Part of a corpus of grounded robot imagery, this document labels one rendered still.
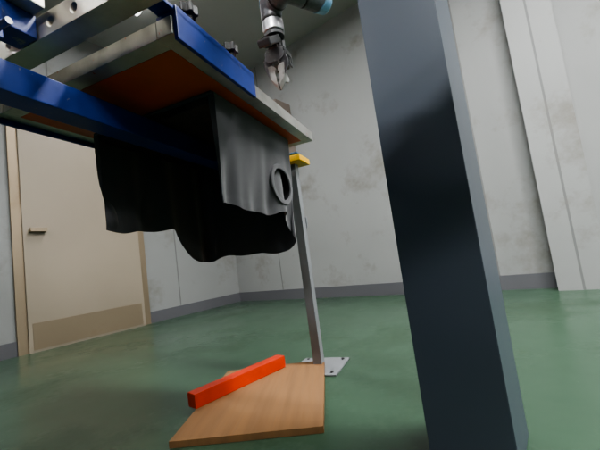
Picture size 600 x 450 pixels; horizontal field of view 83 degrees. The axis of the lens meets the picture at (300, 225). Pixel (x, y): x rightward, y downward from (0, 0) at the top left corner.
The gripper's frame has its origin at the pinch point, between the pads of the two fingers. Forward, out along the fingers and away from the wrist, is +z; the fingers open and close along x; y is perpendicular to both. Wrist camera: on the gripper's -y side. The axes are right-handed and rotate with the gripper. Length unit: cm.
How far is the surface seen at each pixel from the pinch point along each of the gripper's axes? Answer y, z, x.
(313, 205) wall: 269, 11, 86
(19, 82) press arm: -69, 19, 24
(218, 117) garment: -33.7, 20.5, 4.7
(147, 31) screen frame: -56, 10, 4
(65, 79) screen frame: -56, 12, 29
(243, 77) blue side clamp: -32.0, 11.6, -3.2
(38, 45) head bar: -63, 9, 26
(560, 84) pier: 193, -33, -141
